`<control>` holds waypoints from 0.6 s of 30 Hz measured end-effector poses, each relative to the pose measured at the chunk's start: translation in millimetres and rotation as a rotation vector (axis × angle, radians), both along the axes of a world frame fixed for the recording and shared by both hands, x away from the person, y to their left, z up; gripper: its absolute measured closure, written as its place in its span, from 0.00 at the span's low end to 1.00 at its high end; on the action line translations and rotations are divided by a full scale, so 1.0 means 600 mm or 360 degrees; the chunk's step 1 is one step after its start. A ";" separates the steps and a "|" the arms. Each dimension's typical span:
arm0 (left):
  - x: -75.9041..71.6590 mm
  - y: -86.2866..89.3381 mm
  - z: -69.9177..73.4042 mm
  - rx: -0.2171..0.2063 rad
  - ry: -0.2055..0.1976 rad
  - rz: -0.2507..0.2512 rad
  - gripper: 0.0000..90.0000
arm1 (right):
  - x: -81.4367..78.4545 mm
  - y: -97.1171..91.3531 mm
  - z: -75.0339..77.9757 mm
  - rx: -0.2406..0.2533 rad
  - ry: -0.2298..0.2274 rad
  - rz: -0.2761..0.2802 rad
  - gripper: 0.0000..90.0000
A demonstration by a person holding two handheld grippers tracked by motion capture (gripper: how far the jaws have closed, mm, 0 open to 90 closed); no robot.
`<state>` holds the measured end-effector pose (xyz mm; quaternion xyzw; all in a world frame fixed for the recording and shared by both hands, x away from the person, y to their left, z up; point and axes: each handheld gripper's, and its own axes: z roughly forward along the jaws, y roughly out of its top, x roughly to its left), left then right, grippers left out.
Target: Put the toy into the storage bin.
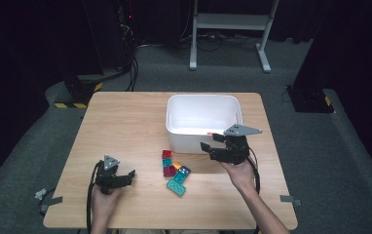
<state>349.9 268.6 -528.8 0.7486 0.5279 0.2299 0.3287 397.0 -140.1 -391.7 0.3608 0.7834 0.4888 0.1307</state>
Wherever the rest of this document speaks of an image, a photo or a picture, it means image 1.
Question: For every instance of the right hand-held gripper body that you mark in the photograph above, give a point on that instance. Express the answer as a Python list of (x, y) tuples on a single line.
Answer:
[(236, 151)]

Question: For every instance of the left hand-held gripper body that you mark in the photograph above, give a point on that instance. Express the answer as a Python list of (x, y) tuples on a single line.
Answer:
[(107, 180)]

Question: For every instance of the white plastic bin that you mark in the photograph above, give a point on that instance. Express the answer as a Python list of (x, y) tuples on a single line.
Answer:
[(187, 143)]

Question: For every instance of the dark blue dotted toy block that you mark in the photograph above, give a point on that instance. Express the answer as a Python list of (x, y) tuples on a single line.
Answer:
[(184, 169)]

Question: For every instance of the orange toy block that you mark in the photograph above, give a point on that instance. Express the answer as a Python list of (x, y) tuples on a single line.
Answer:
[(177, 165)]

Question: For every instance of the small teal toy block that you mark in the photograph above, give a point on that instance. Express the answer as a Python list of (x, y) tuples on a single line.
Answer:
[(167, 163)]

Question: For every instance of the magenta toy block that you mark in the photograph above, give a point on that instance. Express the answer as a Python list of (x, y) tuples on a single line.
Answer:
[(169, 172)]

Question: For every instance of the teal rectangular toy brick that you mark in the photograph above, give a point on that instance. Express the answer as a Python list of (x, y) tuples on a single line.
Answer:
[(176, 187), (180, 177)]

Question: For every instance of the red toy block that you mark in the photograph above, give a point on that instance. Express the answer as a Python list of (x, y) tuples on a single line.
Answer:
[(166, 154)]

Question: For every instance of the person's left hand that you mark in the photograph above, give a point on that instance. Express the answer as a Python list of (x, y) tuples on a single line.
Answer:
[(102, 206)]

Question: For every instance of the person's right hand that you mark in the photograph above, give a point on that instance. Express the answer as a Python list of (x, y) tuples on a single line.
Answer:
[(242, 177)]

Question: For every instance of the dark grey tape strip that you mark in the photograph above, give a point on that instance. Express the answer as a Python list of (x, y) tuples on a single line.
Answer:
[(289, 199), (52, 201)]

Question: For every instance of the black stand base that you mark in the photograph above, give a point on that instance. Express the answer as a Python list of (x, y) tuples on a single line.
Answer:
[(309, 100)]

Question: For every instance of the black base with striped tape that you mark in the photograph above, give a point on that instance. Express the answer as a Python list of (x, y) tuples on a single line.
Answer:
[(77, 91)]

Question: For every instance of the grey metal stand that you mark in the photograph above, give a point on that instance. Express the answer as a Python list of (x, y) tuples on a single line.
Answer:
[(229, 21)]

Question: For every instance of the dark equipment rack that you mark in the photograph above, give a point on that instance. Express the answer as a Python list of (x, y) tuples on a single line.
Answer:
[(125, 32)]

